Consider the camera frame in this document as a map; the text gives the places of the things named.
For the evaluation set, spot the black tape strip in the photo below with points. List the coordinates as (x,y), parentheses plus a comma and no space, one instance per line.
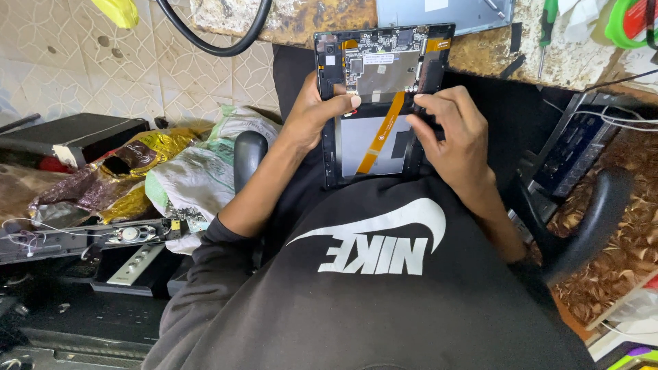
(515,37)
(513,67)

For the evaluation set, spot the white woven sack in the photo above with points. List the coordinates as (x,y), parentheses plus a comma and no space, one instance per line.
(205,169)

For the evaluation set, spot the black electronics box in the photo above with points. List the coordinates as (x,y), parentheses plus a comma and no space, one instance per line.
(72,138)

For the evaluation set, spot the black tablet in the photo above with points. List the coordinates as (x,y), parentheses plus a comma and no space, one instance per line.
(380,103)

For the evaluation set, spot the grey tablet back cover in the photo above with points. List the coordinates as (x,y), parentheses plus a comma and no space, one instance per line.
(442,13)

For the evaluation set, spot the person's right hand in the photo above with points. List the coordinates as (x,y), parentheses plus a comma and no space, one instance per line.
(452,136)

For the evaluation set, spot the gold foil bag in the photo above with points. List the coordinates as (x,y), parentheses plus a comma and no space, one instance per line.
(110,177)

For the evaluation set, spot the yellow plastic object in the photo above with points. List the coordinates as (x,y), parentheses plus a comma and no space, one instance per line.
(117,11)

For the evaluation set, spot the green tablet circuit board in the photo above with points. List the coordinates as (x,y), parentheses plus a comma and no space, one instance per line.
(383,43)

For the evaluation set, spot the dismantled speaker panel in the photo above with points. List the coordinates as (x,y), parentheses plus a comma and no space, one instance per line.
(87,237)

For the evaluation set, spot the black chair armrest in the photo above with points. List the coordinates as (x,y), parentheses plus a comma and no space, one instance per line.
(249,157)
(591,226)

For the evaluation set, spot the silver button panel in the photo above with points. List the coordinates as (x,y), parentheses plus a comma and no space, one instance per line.
(134,264)

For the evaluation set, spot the person's left hand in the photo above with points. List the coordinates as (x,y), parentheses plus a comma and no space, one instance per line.
(304,119)

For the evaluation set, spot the black amplifier unit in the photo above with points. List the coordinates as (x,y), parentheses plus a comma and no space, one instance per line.
(575,149)

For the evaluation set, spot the white crumpled cloth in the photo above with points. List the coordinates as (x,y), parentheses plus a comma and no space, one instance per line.
(578,18)

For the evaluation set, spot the black sweatshirt white logo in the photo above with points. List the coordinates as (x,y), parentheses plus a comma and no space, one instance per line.
(380,277)

